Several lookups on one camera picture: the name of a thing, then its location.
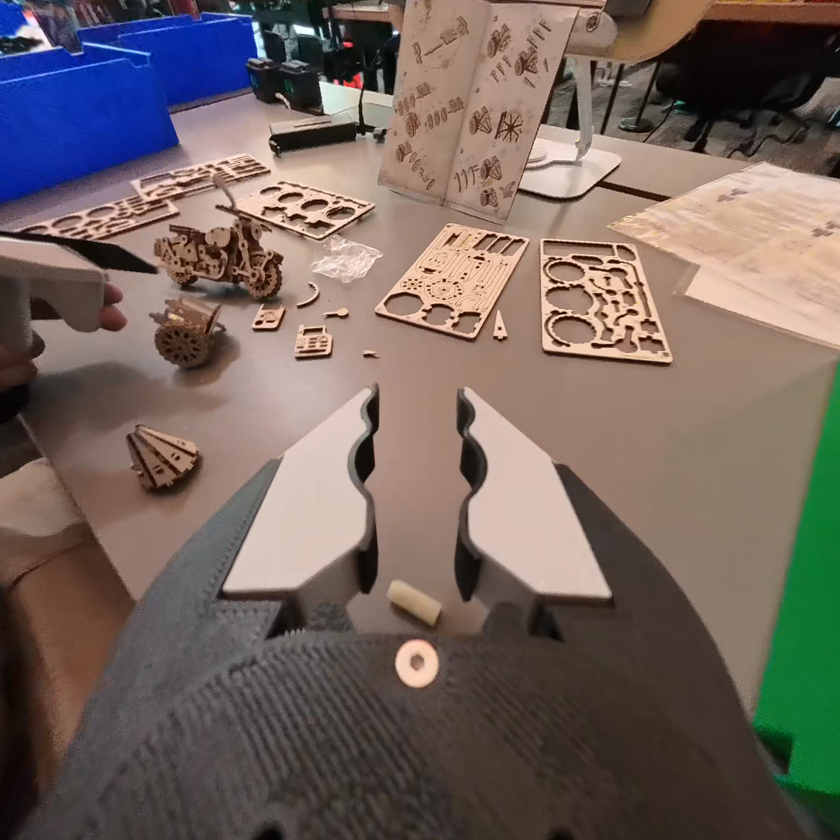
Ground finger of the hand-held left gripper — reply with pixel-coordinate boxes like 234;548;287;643
0;230;159;274
0;255;111;293

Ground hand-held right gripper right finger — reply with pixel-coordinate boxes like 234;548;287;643
456;387;614;608

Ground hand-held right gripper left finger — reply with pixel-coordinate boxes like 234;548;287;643
222;384;382;608

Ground fan-shaped wooden assembly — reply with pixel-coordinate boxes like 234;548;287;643
126;423;201;492

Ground grey desk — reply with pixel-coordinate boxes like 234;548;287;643
0;79;840;723

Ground person's left hand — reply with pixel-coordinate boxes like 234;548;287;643
0;284;130;389

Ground wooden sidecar model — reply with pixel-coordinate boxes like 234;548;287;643
150;295;225;370

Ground wooden puzzle sheet oval holes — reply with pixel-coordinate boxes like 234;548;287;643
13;195;179;240

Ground blue plastic bin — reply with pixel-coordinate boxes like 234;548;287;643
0;42;179;206
77;12;259;109

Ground wooden motorcycle model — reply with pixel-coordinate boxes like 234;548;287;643
154;172;284;301

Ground small slotted wooden plate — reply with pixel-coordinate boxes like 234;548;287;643
293;323;333;359

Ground wooden puzzle sheet round holes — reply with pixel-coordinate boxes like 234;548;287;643
233;180;376;242

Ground wooden puzzle sheet narrow cutouts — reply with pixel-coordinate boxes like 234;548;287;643
131;153;272;203

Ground wooden puzzle sheet with gears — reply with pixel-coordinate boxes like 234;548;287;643
375;223;530;342

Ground small clear plastic bag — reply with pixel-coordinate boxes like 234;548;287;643
310;236;383;284

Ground black flat device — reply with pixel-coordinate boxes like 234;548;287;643
268;113;358;156

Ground black battery charger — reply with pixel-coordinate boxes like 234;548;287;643
282;59;320;110
247;57;284;104

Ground green plastic bin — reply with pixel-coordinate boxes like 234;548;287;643
751;367;840;798

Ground white monitor stand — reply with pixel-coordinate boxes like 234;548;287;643
518;56;622;200

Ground stack of clear plastic sheets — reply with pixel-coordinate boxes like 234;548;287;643
607;162;840;352

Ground assembly instruction booklet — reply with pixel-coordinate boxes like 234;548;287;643
378;0;580;225

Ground wooden puzzle sheet ring cutouts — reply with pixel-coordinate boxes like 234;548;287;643
539;238;675;366

